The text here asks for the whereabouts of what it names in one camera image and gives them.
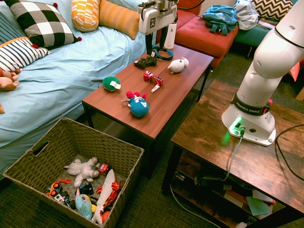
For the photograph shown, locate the red transforming toy car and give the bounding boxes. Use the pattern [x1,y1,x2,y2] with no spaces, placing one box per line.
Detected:
[142,70,164,94]

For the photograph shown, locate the teal striped cushion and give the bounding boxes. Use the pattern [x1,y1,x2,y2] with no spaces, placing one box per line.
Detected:
[0,11,26,46]

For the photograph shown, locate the small white plush animal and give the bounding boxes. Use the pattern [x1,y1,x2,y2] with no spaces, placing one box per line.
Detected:
[167,57,190,75]

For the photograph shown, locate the light blue narwhal plush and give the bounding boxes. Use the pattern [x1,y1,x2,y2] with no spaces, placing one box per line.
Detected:
[74,188,97,220]

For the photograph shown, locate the white black toy car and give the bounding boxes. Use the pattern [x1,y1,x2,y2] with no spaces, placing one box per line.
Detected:
[53,190,72,206]

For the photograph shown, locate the black white checkered pillow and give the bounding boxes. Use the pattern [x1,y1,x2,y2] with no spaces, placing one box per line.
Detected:
[3,0,83,50]

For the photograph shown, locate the green round plush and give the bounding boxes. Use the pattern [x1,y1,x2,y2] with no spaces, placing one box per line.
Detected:
[102,76,122,93]

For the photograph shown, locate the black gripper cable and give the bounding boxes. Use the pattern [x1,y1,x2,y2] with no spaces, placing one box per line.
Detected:
[176,0,205,10]

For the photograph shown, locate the woven wicker basket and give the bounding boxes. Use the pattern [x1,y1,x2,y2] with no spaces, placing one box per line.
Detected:
[2,116,145,228]

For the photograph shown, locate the small red toy truck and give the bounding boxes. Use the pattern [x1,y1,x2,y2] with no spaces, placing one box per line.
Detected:
[97,163,111,176]

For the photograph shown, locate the teal couch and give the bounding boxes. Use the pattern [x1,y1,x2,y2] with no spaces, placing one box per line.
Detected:
[233,20,273,48]

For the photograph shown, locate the orange tufted ottoman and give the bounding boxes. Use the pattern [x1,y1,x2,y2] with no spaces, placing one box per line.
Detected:
[174,16,239,68]

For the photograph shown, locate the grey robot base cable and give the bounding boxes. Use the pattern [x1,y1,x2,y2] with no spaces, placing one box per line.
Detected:
[218,127,246,182]

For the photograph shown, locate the white water bottle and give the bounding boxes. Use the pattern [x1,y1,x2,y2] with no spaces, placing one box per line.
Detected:
[163,22,178,50]

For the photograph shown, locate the blue black headphones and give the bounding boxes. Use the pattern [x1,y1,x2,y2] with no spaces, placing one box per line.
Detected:
[151,44,174,61]

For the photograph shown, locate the teal backpack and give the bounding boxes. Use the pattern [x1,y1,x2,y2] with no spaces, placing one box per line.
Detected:
[202,4,238,36]

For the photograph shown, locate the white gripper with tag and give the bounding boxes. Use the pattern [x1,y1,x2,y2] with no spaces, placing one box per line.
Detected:
[138,4,178,57]

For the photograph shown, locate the rustic brown side table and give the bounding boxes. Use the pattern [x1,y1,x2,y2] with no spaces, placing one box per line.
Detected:
[161,79,304,228]

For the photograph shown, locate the light blue covered sofa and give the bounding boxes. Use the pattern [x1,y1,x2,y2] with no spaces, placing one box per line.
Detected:
[0,0,158,175]

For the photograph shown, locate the black cable on side table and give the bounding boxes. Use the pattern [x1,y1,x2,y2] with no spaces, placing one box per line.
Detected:
[275,123,304,181]

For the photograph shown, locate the reddish wooden coffee table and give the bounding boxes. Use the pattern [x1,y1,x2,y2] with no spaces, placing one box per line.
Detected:
[82,40,214,180]

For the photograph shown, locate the white floor cable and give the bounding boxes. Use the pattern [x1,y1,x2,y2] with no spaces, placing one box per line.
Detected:
[169,184,216,228]

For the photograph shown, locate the orange armchair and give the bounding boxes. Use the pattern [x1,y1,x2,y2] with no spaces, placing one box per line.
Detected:
[156,0,203,45]

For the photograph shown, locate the teal paper sheet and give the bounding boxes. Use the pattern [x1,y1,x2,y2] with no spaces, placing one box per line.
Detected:
[245,195,270,217]

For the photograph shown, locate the navy white striped pillow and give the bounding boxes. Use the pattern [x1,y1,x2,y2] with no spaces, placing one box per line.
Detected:
[0,36,52,72]

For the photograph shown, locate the black white chevron pillow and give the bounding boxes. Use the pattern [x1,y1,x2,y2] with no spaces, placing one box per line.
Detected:
[251,0,294,22]

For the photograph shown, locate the black game controller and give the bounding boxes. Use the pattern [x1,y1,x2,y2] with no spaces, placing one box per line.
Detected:
[133,56,158,70]

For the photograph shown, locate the orange book on shelf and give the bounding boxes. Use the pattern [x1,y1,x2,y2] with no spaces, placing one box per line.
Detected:
[224,189,277,206]

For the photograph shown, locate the yellow patterned bolster pillow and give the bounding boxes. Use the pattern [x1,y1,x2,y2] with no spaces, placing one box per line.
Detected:
[71,0,101,33]

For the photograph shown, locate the orange box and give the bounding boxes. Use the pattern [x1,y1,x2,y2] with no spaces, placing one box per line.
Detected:
[289,60,304,82]

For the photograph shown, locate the orange toy monster truck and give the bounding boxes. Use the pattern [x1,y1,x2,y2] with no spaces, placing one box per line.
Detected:
[46,178,72,197]

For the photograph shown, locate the blue plush with red ears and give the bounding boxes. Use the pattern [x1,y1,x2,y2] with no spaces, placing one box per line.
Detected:
[121,91,150,119]

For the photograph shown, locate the white shaggy plush animal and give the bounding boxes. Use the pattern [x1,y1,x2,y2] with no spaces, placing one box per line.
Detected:
[63,156,101,188]

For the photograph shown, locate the orange rectangular pillow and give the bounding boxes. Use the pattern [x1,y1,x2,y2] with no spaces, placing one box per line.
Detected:
[98,0,141,40]

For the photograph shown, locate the grey crumpled clothing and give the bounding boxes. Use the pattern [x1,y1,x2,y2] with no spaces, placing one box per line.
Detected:
[234,0,260,31]

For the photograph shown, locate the orange white fish plush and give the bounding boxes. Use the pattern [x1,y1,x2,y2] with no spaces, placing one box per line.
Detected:
[91,169,121,225]

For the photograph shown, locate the brown plush animal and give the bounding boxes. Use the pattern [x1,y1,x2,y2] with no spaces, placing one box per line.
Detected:
[0,67,23,92]

